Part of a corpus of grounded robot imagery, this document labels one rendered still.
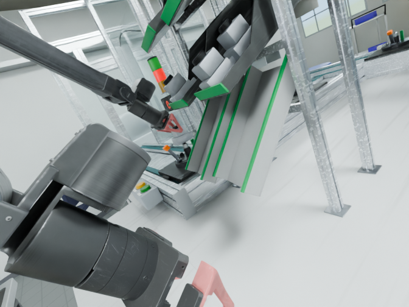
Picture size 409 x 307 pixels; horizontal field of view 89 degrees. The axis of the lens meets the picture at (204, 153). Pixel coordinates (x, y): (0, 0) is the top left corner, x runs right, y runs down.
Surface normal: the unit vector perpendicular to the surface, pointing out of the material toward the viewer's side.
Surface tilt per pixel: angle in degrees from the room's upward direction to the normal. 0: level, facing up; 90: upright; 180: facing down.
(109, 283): 102
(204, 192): 90
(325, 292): 0
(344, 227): 0
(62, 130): 90
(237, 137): 90
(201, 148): 90
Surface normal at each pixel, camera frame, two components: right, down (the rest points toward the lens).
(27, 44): 0.75, 0.11
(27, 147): 0.62, -0.03
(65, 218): 0.73, -0.62
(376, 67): -0.76, 0.49
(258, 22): 0.38, 0.13
